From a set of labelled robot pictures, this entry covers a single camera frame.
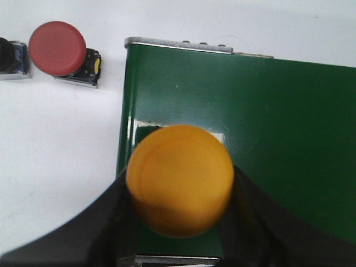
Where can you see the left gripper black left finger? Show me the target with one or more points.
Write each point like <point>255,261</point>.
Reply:
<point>106,233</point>

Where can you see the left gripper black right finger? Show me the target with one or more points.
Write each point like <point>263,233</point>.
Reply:
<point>257,231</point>

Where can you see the green conveyor belt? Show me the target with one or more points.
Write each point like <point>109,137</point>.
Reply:
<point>296,135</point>

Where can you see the aluminium conveyor frame rail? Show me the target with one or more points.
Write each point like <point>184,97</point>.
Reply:
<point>167,83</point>

